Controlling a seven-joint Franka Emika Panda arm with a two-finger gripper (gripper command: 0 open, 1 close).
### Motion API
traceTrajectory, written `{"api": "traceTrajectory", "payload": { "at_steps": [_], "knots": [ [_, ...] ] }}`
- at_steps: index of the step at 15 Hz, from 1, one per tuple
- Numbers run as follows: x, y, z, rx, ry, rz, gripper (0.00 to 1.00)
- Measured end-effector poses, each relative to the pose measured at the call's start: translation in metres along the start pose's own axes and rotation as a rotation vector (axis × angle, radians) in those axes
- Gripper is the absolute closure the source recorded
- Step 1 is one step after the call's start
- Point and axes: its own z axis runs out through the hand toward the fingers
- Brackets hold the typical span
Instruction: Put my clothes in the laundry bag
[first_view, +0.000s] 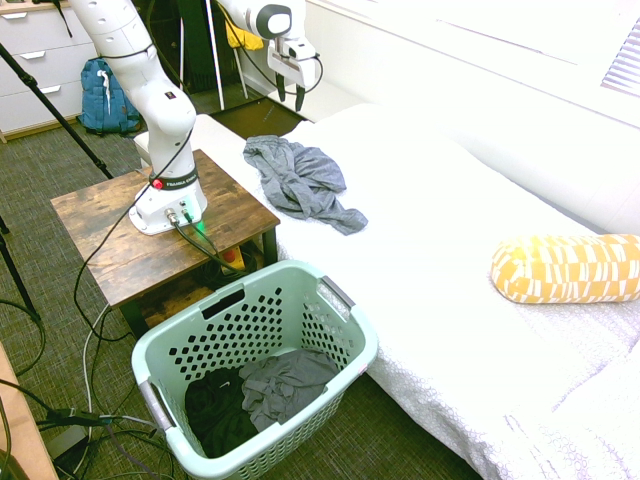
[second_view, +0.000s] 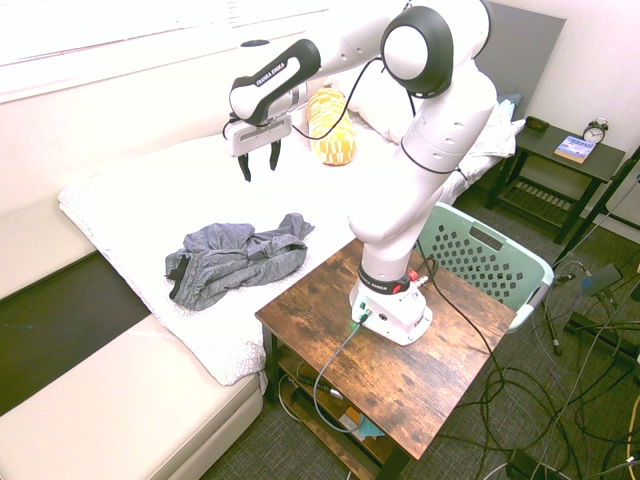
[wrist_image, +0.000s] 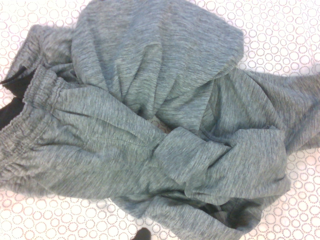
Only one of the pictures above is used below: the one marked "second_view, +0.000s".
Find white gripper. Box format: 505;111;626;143
222;113;294;183

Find grey heathered clothes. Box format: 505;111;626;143
163;212;317;312

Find mint green laundry basket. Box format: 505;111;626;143
413;201;556;335

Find yellow patterned bolster pillow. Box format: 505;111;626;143
305;87;358;167

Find white mattress with cover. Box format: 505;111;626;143
57;107;527;389

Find white bed pillow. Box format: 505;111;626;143
346;58;417;146

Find crumpled white blanket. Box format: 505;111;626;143
467;94;528;164

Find rustic wooden robot table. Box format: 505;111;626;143
254;238;518;480

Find grey headboard panel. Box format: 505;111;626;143
473;0;569;126

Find black bedside table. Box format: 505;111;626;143
481;117;628;237

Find blue paperback book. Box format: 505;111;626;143
552;134;594;166

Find black twin-bell alarm clock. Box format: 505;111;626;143
581;117;611;147

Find grey power adapter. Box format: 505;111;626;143
581;263;624;297

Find grey cable at robot base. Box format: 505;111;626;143
311;310;372;434

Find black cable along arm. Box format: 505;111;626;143
289;52;506;401

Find cream upholstered bed frame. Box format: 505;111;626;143
0;198;269;480

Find black camera tripod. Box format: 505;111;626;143
549;144;640;264

